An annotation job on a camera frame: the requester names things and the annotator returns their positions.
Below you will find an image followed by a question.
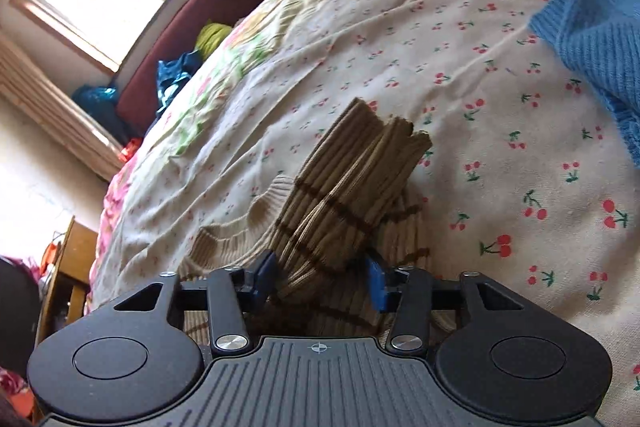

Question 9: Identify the beige striped knit sweater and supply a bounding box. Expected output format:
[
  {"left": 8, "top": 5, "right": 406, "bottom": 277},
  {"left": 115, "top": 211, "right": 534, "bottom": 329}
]
[{"left": 179, "top": 98, "right": 432, "bottom": 340}]

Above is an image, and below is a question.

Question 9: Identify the wooden side cabinet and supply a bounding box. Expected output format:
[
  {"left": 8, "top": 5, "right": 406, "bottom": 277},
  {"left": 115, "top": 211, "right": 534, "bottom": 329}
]
[{"left": 36, "top": 218, "right": 98, "bottom": 343}]

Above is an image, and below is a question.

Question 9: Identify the red plastic bag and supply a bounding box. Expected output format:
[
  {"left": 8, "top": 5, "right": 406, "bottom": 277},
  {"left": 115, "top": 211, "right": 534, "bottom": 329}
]
[{"left": 118, "top": 138, "right": 142, "bottom": 164}]

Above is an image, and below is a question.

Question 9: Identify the pink floral quilt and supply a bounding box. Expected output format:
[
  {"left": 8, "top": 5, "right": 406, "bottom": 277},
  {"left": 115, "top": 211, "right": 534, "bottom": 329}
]
[{"left": 84, "top": 0, "right": 624, "bottom": 313}]

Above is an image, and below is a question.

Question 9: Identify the cherry print bed sheet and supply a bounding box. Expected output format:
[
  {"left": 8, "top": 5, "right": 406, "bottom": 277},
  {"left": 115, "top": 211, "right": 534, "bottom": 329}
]
[{"left": 86, "top": 0, "right": 640, "bottom": 427}]

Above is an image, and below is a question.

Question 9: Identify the black monitor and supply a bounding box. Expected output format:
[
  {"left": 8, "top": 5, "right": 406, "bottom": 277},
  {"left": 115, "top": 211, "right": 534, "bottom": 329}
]
[{"left": 0, "top": 257, "right": 40, "bottom": 378}]

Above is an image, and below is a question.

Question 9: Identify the blue plastic bag on sofa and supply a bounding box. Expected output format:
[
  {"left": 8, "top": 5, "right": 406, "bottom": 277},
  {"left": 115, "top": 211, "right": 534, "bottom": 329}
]
[{"left": 156, "top": 50, "right": 203, "bottom": 118}]

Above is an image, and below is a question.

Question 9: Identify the teal plastic bag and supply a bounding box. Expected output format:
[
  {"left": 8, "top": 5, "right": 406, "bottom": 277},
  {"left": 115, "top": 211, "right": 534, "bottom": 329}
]
[{"left": 72, "top": 84, "right": 131, "bottom": 145}]

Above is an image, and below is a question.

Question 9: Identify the yellow-green pillow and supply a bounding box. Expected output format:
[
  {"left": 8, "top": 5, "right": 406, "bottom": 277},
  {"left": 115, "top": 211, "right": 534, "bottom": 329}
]
[{"left": 194, "top": 23, "right": 232, "bottom": 61}]

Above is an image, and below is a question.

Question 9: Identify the left beige curtain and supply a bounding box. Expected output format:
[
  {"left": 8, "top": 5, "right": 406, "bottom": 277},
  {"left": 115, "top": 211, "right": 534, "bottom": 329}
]
[{"left": 0, "top": 35, "right": 122, "bottom": 181}]

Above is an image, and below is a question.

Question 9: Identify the maroon sofa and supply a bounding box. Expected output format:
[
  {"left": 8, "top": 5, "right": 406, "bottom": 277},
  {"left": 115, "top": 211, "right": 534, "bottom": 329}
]
[{"left": 112, "top": 0, "right": 264, "bottom": 136}]

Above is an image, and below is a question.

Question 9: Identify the blue knit sweater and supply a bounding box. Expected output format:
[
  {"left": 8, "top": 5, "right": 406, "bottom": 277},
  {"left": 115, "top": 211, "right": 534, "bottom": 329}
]
[{"left": 529, "top": 0, "right": 639, "bottom": 164}]

